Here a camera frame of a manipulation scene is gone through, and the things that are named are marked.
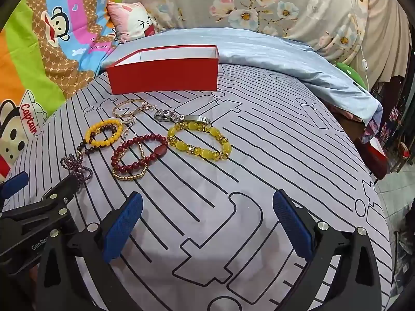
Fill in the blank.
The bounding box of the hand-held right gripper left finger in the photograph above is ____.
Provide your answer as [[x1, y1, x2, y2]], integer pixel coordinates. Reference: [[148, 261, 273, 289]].
[[36, 191, 144, 311]]

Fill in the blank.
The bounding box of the green plastic object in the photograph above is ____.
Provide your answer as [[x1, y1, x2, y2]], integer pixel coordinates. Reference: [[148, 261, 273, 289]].
[[335, 61, 369, 90]]

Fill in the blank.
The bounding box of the red cardboard box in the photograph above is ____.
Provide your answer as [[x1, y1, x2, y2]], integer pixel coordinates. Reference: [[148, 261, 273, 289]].
[[106, 44, 220, 95]]

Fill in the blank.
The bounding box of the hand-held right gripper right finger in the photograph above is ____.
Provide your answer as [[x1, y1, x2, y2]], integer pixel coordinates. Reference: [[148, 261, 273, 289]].
[[272, 189, 383, 311]]

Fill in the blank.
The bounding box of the gold bangle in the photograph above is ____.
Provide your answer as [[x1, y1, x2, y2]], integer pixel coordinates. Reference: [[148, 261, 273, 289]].
[[113, 98, 145, 117]]

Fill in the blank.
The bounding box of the silver charm chain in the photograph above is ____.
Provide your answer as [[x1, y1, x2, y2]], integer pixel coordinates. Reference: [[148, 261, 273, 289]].
[[134, 101, 159, 113]]

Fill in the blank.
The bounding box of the pink cartoon pillow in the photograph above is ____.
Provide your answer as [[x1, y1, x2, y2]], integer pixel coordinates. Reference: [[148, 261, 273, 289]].
[[107, 2, 159, 44]]

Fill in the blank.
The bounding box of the grey striped bed sheet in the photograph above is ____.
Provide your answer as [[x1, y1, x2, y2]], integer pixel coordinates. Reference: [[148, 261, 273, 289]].
[[6, 63, 391, 311]]

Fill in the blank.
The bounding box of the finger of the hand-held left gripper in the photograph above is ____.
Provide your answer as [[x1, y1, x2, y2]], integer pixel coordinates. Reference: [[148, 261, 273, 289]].
[[0, 173, 80, 234], [0, 171, 30, 201]]

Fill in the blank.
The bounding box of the purple small bead bracelet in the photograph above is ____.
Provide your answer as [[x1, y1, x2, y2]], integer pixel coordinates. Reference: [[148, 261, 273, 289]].
[[60, 154, 94, 186]]

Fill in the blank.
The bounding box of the silver chain necklace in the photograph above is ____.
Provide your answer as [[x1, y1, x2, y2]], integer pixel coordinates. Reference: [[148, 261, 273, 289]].
[[121, 117, 138, 146]]

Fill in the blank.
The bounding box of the dark red box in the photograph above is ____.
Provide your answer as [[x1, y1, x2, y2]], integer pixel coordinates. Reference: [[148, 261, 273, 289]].
[[357, 136, 390, 181]]

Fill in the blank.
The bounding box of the amber round bead bracelet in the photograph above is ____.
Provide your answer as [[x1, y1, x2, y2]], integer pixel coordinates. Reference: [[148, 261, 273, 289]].
[[84, 120, 126, 146]]

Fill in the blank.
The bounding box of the dark red bead bracelet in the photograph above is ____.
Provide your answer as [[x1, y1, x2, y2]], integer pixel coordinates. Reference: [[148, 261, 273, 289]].
[[111, 133, 169, 173]]

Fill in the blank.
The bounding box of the yellow glass bead bracelet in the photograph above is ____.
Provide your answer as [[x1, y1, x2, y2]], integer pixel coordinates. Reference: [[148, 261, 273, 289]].
[[167, 121, 233, 162]]

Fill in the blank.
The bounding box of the floral grey pillow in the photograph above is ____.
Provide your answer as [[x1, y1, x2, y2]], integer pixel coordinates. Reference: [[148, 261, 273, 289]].
[[121, 0, 370, 62]]

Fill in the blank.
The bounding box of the gold small bead bracelet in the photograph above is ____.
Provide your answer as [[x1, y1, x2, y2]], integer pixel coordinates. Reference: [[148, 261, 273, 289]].
[[112, 143, 148, 181]]

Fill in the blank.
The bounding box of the beige curtain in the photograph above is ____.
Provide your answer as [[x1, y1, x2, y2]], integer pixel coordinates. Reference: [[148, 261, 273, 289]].
[[362, 0, 413, 86]]

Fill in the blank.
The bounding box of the dark brown bead bracelet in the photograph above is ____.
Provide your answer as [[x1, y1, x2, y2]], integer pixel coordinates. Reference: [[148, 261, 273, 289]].
[[77, 121, 119, 161]]

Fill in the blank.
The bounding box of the colourful cartoon monkey blanket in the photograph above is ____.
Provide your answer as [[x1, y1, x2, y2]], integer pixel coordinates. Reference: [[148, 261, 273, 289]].
[[0, 0, 130, 177]]

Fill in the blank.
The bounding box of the white cable with switch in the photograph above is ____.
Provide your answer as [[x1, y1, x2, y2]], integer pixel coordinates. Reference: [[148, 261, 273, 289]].
[[344, 0, 371, 89]]

